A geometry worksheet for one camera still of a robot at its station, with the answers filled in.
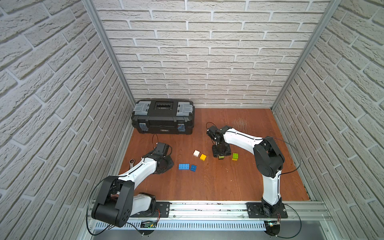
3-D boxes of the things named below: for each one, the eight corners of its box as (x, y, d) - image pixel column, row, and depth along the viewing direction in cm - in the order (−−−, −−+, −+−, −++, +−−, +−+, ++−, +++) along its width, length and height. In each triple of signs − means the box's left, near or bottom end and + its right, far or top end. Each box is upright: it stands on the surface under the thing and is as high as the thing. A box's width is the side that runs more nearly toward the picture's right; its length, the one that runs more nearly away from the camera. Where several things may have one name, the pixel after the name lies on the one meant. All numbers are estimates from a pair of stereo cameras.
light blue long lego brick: (178, 170, 89) (178, 168, 87) (179, 165, 91) (178, 163, 89) (189, 170, 89) (189, 169, 87) (189, 165, 91) (189, 163, 90)
